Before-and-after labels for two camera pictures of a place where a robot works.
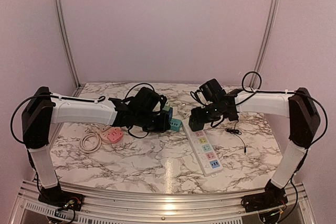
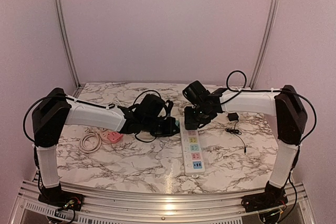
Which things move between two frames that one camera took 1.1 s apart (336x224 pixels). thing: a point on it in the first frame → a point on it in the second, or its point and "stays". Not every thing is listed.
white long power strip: x=206 y=153 → x=192 y=157
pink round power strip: x=112 y=135 stays
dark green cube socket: x=196 y=122 stays
